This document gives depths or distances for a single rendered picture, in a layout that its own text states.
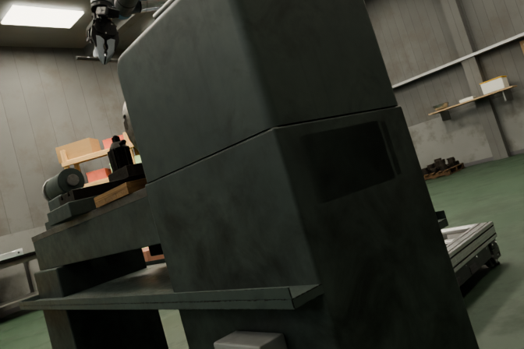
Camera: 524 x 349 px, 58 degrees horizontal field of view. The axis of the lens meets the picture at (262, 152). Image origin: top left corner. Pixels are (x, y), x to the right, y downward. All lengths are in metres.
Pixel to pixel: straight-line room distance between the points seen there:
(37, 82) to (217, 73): 9.41
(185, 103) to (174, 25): 0.19
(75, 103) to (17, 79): 1.15
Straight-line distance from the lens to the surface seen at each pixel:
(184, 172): 1.25
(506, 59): 11.68
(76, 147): 9.35
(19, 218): 9.57
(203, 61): 1.12
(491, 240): 2.93
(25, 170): 9.78
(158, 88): 1.30
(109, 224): 1.88
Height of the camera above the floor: 0.74
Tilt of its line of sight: 5 degrees up
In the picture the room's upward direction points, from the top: 16 degrees counter-clockwise
